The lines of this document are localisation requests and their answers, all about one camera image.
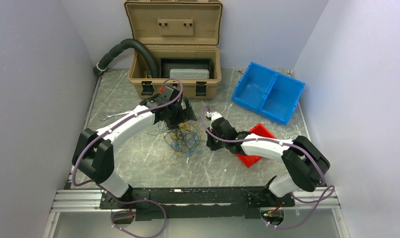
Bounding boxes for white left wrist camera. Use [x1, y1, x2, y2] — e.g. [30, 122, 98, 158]
[160, 85, 180, 98]

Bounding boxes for black right toolbox latch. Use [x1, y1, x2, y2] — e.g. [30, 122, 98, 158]
[195, 81, 207, 97]

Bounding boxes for silver combination wrench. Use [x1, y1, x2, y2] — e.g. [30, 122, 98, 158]
[99, 110, 131, 121]

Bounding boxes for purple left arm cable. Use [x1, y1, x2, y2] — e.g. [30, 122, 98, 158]
[71, 78, 184, 238]

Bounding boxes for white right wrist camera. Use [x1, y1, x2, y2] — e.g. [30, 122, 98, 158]
[205, 112, 222, 121]

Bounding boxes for grey case in toolbox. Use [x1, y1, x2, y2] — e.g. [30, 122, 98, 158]
[169, 69, 209, 79]

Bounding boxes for black toolbox latch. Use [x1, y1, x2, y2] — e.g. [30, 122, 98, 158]
[141, 81, 154, 96]
[195, 81, 207, 97]

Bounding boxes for blue divided plastic bin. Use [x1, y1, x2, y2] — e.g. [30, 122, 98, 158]
[231, 62, 305, 125]

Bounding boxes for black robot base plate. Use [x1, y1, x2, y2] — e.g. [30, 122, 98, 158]
[99, 186, 295, 221]

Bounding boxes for black corrugated hose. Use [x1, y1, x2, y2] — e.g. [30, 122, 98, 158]
[93, 38, 160, 79]

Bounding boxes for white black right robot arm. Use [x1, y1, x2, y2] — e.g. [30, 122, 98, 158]
[205, 112, 331, 206]

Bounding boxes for blue yellow black cables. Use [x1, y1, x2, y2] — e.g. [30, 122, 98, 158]
[146, 120, 207, 167]

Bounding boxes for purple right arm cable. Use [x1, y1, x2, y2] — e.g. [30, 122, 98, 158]
[201, 105, 336, 230]

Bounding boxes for black left toolbox latch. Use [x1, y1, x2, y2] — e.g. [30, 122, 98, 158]
[141, 81, 154, 96]

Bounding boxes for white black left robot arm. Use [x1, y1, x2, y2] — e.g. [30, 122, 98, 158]
[72, 85, 197, 208]

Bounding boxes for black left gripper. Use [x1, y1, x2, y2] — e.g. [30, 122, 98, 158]
[165, 96, 197, 131]

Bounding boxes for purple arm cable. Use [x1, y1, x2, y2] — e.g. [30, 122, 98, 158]
[201, 105, 336, 230]
[71, 78, 184, 238]

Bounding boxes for tan plastic toolbox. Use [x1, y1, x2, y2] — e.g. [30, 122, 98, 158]
[124, 0, 223, 99]

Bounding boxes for black tray in toolbox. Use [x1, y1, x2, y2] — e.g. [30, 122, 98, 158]
[159, 58, 214, 78]

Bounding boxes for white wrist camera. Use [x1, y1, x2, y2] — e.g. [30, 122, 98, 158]
[160, 85, 180, 98]
[205, 112, 222, 121]

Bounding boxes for red plastic bin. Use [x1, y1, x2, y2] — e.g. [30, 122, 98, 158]
[236, 123, 277, 168]

